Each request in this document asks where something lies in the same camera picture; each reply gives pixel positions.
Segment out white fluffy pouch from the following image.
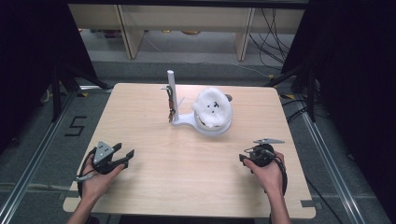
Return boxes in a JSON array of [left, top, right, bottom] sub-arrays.
[[191, 87, 233, 129]]

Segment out white key stand with tray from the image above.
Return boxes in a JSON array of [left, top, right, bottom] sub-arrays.
[[160, 69, 233, 137]]

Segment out aluminium floor rail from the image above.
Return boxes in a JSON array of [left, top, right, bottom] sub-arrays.
[[0, 91, 78, 224], [294, 98, 366, 224]]

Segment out black floor cables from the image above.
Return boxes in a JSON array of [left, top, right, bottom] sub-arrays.
[[281, 98, 316, 124]]

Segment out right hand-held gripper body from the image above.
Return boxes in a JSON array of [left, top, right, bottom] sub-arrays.
[[244, 137, 286, 168]]

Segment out person's left hand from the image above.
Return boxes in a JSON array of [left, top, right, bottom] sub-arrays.
[[80, 153, 126, 203]]

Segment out person's right hand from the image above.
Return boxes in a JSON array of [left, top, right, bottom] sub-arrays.
[[243, 150, 286, 198]]

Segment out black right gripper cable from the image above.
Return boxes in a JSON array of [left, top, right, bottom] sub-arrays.
[[262, 148, 289, 198]]

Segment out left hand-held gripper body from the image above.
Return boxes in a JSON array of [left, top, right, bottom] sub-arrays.
[[92, 141, 123, 175]]

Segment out black metal stand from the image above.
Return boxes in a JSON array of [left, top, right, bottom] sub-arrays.
[[49, 61, 114, 123], [263, 61, 318, 123]]

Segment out black floor cable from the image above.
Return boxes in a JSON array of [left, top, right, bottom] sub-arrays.
[[304, 175, 345, 224]]

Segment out braided keychain with dog charm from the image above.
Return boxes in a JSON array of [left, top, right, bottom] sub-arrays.
[[166, 86, 176, 123]]

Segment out black hanging cables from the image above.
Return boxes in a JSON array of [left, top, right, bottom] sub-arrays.
[[247, 7, 296, 71]]

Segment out beige wooden desk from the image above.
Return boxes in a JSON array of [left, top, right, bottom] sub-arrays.
[[68, 3, 306, 62]]

